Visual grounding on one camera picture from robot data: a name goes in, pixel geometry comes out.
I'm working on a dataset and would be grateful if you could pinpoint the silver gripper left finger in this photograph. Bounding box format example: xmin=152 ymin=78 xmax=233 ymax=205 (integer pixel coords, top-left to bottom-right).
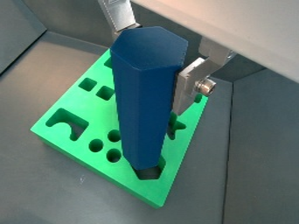
xmin=97 ymin=0 xmax=140 ymax=39

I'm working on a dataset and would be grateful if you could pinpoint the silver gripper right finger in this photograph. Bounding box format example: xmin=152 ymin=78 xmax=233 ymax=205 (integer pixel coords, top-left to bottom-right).
xmin=172 ymin=37 xmax=236 ymax=115

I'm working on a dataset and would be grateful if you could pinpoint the blue hexagon prism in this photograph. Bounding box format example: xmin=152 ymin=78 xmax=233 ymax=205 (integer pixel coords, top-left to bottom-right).
xmin=109 ymin=26 xmax=188 ymax=170

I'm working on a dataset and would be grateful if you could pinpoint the green shape sorter block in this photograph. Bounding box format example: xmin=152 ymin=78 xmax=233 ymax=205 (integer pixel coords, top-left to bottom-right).
xmin=32 ymin=52 xmax=208 ymax=208

